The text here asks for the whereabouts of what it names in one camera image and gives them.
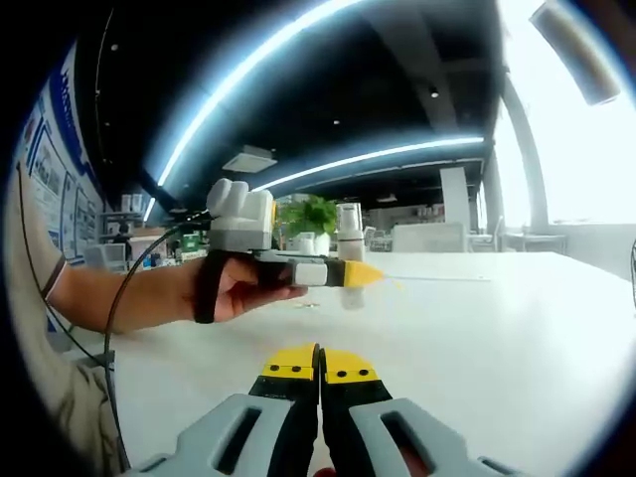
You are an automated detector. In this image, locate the thin black cable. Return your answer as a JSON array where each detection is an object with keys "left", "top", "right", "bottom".
[{"left": 14, "top": 161, "right": 108, "bottom": 372}]

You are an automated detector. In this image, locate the potted green plant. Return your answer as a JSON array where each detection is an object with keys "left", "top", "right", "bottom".
[{"left": 275, "top": 194, "right": 339, "bottom": 257}]

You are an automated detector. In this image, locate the person's beige shirt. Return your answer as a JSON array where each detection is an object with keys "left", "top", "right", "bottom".
[{"left": 4, "top": 188, "right": 125, "bottom": 477}]

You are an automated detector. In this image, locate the thick black gripper cable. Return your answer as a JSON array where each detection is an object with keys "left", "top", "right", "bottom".
[{"left": 101, "top": 211, "right": 213, "bottom": 471}]

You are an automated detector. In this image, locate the ceiling air vent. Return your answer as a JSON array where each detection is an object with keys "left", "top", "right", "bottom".
[{"left": 223, "top": 143, "right": 278, "bottom": 174}]

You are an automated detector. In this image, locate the clear pump bottle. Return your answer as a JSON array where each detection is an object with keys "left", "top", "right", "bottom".
[{"left": 335, "top": 201, "right": 368, "bottom": 312}]

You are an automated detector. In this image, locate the blue white wall poster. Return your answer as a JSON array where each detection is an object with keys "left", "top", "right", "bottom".
[{"left": 19, "top": 42, "right": 108, "bottom": 262}]

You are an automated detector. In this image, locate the white chair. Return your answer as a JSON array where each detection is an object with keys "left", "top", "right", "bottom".
[{"left": 469, "top": 214, "right": 507, "bottom": 253}]

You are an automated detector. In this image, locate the clear pump bottle cover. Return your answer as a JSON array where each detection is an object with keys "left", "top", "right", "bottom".
[{"left": 336, "top": 201, "right": 364, "bottom": 240}]

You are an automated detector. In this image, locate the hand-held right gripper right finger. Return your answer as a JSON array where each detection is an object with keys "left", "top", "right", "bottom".
[{"left": 319, "top": 346, "right": 528, "bottom": 477}]

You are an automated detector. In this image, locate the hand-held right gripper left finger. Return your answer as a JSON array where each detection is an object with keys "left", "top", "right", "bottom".
[{"left": 129, "top": 342, "right": 322, "bottom": 477}]

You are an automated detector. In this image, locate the curved ceiling light strip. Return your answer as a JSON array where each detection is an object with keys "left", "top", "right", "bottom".
[{"left": 250, "top": 136, "right": 486, "bottom": 195}]

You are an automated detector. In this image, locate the black wall monitor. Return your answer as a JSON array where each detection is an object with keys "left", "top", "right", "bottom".
[{"left": 528, "top": 0, "right": 623, "bottom": 108}]

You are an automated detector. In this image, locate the white low partition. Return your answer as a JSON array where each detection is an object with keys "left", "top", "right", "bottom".
[{"left": 391, "top": 222, "right": 472, "bottom": 254}]

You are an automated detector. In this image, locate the person's left hand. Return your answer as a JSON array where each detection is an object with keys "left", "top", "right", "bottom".
[{"left": 183, "top": 247, "right": 312, "bottom": 325}]

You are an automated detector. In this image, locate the long ceiling light strip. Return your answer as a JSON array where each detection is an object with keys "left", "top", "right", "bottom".
[{"left": 156, "top": 0, "right": 369, "bottom": 188}]

